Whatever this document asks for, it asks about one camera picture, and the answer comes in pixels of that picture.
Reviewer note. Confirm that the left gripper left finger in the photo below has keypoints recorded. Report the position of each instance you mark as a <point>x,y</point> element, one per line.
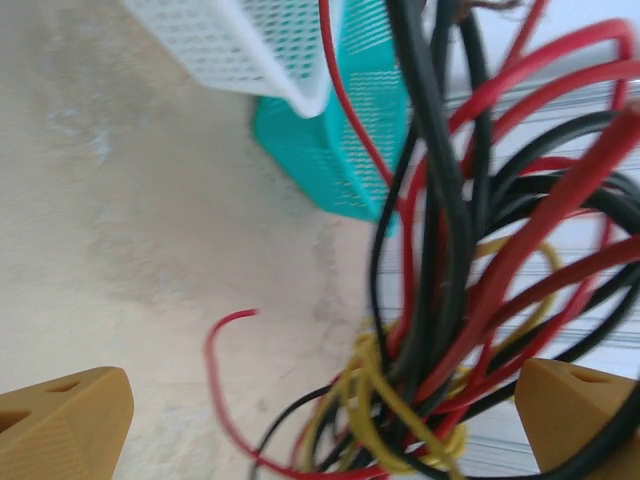
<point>65,430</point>

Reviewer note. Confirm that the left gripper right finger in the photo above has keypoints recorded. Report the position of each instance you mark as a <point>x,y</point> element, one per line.
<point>575,415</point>

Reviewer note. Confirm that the teal plastic mesh basket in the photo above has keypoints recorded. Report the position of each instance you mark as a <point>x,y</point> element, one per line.
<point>345,165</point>

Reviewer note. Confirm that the white plastic mesh basket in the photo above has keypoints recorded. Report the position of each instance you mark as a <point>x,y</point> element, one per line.
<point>235,45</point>

